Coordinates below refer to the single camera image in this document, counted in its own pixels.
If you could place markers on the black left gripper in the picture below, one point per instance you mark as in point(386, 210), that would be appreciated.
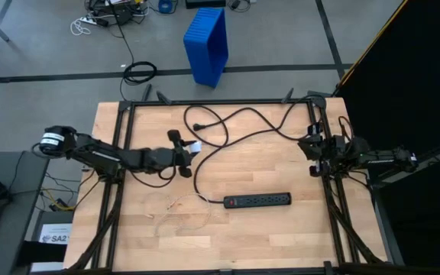
point(164, 158)

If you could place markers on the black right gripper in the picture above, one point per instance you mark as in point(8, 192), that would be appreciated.
point(325, 151)

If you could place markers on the white USB charger block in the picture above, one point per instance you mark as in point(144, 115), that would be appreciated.
point(196, 147)

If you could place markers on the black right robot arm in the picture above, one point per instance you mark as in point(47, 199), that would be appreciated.
point(380, 160)

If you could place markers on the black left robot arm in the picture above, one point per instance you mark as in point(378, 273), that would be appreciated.
point(98, 153)

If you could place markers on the black power strip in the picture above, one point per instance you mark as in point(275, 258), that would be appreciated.
point(258, 200)

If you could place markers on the grey metal side stand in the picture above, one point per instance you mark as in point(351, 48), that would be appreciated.
point(386, 229)

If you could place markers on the blue plastic crate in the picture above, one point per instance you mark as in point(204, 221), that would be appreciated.
point(204, 46)

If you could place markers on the black curtain panel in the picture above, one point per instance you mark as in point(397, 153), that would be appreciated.
point(415, 76)

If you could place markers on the pile of black electronics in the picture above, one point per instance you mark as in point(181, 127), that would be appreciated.
point(122, 15)

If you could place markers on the black flat box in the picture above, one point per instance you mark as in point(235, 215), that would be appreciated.
point(204, 4)

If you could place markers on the black power adapter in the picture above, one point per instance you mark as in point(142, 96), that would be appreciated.
point(235, 4)

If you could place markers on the dark grey desk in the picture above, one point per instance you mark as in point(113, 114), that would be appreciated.
point(17, 214)

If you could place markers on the black aluminium table frame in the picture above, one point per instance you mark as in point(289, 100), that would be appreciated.
point(220, 102)

